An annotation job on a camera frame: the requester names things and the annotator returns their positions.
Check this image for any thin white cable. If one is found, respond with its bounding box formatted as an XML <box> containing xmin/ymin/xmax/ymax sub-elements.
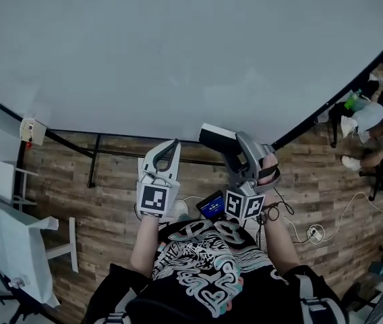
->
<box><xmin>181</xmin><ymin>196</ymin><xmax>202</xmax><ymax>209</ymax></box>

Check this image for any black swivel chair base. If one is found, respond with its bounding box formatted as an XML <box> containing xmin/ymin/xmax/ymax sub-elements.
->
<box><xmin>0</xmin><ymin>268</ymin><xmax>57</xmax><ymax>324</ymax></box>

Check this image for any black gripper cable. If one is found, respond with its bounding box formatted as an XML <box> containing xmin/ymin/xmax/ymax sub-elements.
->
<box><xmin>255</xmin><ymin>190</ymin><xmax>295</xmax><ymax>249</ymax></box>

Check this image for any person's white shoe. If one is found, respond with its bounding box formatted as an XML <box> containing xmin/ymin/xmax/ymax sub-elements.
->
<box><xmin>173</xmin><ymin>200</ymin><xmax>190</xmax><ymax>221</ymax></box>

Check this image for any black patterned T-shirt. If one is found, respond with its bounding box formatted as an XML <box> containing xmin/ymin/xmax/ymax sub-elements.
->
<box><xmin>83</xmin><ymin>218</ymin><xmax>349</xmax><ymax>324</ymax></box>

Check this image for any black device with blue screen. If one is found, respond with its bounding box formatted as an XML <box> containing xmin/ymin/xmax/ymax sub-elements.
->
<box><xmin>195</xmin><ymin>190</ymin><xmax>228</xmax><ymax>221</ymax></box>

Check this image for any grey shoulder strap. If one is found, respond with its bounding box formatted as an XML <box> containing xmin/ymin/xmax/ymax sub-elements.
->
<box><xmin>98</xmin><ymin>310</ymin><xmax>128</xmax><ymax>324</ymax></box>
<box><xmin>297</xmin><ymin>273</ymin><xmax>336</xmax><ymax>324</ymax></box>

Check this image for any green plastic bottle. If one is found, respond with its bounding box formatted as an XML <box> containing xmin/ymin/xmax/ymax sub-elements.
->
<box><xmin>343</xmin><ymin>88</ymin><xmax>363</xmax><ymax>111</ymax></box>

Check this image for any white power socket with cable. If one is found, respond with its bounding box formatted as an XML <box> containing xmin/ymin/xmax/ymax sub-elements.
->
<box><xmin>282</xmin><ymin>190</ymin><xmax>383</xmax><ymax>246</ymax></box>

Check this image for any person's right hand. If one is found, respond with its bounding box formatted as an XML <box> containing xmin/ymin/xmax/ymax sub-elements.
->
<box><xmin>260</xmin><ymin>152</ymin><xmax>279</xmax><ymax>182</ymax></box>

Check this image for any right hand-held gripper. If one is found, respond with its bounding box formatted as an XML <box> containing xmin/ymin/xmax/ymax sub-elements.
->
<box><xmin>218</xmin><ymin>131</ymin><xmax>282</xmax><ymax>221</ymax></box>

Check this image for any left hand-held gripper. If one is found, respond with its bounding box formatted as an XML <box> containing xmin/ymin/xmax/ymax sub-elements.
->
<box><xmin>134</xmin><ymin>139</ymin><xmax>182</xmax><ymax>219</ymax></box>

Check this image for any person's right forearm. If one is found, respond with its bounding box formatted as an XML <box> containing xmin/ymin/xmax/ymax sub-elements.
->
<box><xmin>262</xmin><ymin>194</ymin><xmax>302</xmax><ymax>277</ymax></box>

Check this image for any white power adapter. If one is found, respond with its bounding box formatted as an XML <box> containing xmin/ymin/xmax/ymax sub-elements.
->
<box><xmin>307</xmin><ymin>224</ymin><xmax>325</xmax><ymax>244</ymax></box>

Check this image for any white covered table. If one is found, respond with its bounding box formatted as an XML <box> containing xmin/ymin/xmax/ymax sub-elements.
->
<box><xmin>0</xmin><ymin>190</ymin><xmax>61</xmax><ymax>309</ymax></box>

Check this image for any white black box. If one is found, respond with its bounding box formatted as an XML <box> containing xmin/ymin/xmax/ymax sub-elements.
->
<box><xmin>198</xmin><ymin>122</ymin><xmax>238</xmax><ymax>155</ymax></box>

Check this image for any small metal table clip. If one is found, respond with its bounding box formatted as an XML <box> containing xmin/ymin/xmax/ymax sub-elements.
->
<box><xmin>7</xmin><ymin>277</ymin><xmax>31</xmax><ymax>288</ymax></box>

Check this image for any beige box with red button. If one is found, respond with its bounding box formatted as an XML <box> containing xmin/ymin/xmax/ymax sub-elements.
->
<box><xmin>19</xmin><ymin>117</ymin><xmax>47</xmax><ymax>146</ymax></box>

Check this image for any person's left forearm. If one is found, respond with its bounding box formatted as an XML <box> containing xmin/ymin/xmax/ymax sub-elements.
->
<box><xmin>129</xmin><ymin>216</ymin><xmax>161</xmax><ymax>278</ymax></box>

